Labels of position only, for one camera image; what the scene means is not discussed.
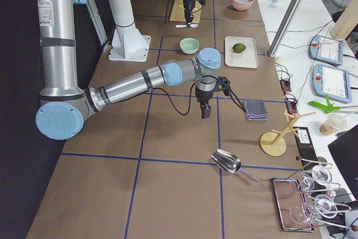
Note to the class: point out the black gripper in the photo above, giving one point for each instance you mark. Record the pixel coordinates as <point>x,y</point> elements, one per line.
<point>203,95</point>
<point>188,5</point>

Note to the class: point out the white plastic spoon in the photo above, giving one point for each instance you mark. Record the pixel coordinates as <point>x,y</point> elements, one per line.
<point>180,25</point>

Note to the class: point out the mint green bowl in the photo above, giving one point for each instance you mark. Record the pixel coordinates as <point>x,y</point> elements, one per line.
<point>189,45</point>

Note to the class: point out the bamboo cutting board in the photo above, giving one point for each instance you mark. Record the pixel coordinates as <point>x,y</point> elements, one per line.
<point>177,13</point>

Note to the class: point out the grey folded cloth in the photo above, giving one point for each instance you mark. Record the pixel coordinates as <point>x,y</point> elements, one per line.
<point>255,110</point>

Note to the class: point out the green avocado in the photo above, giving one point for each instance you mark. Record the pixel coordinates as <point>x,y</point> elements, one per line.
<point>239,48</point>

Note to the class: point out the metal scoop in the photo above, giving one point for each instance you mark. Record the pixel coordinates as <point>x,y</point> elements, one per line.
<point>230,163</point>

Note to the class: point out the cream rabbit tray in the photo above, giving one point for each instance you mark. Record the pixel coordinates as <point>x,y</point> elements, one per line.
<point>247,58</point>

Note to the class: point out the wooden mug tree stand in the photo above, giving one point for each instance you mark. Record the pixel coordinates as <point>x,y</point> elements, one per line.
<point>273,143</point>

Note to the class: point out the green plastic clamp tool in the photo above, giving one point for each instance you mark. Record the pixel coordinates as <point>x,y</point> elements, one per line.
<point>329,107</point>

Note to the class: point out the iced coffee cup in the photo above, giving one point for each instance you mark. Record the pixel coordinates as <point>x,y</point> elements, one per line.
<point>333,123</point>

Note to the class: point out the lower teach pendant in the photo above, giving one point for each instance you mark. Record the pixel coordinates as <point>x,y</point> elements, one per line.
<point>332,82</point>

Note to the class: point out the teach pendant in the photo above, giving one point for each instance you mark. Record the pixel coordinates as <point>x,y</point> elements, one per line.
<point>332,82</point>
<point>325,49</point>

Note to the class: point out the glass cup rack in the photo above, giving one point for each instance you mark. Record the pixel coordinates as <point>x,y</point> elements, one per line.
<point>315,180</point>

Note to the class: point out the upper teach pendant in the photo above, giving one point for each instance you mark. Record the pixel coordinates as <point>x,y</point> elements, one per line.
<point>325,49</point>

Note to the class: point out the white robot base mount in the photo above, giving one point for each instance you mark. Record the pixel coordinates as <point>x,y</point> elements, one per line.
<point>128,44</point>

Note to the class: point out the aluminium frame post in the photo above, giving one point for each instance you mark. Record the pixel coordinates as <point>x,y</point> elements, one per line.
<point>286,21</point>

